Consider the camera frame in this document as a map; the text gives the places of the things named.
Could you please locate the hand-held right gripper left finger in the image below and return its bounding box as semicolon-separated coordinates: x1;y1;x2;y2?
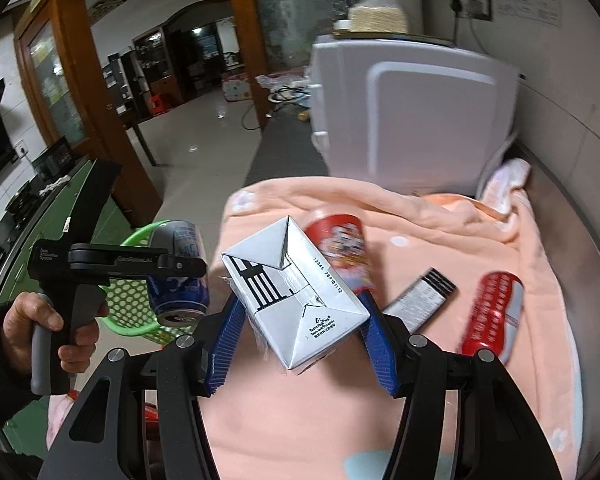
40;300;248;480

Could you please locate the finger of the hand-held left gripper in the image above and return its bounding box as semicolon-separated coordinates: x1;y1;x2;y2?
67;242;208;281

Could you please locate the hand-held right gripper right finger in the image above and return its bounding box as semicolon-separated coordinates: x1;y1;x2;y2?
357;290;563;480

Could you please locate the green plastic mesh basket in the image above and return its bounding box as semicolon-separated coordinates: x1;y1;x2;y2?
97;220;201;346

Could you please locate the blue silver drink can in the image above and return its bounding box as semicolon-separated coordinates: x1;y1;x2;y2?
146;220;211;328

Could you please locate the white blue milk carton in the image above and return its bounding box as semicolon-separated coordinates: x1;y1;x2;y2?
220;215;372;376

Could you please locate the person's left forearm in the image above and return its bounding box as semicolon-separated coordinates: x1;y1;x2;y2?
0;302;42;431

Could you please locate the person's left hand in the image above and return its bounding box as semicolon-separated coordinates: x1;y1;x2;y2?
2;291;102;377

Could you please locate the black gas stove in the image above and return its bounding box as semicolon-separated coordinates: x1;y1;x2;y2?
0;135;88;281

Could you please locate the silver black flat packet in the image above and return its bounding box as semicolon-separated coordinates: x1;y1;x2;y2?
382;266;458;333

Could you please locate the peach printed blanket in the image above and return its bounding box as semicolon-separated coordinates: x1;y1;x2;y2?
45;176;583;480

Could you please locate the red plastic crate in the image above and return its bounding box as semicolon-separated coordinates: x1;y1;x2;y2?
140;400;167;480

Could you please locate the red chips tube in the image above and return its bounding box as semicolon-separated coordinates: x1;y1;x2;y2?
302;212;381;293

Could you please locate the red soda can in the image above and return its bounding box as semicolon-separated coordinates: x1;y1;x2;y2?
461;271;526;363

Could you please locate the wooden glass cabinet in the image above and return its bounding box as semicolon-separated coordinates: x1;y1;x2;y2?
12;0;163;231

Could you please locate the dark display cabinet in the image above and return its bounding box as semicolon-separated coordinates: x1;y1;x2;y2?
105;22;241;121

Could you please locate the pink dotted box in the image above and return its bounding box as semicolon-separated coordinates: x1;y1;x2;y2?
222;76;253;102

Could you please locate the ceiling light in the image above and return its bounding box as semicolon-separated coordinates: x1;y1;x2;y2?
87;0;128;23

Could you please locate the white pink towel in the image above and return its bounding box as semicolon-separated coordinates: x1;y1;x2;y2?
480;157;531;221

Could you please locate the white microwave oven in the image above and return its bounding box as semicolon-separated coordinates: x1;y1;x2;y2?
307;34;523;198

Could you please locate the clear bag of grain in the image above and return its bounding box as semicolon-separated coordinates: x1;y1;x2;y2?
347;0;411;36

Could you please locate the pile of cables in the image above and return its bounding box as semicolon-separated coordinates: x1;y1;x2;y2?
257;72;313;121

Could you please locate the wooden door frame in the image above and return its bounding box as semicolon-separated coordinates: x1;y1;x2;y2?
222;0;271;131

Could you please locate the white power cable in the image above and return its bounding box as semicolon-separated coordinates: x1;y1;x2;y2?
452;15;487;55

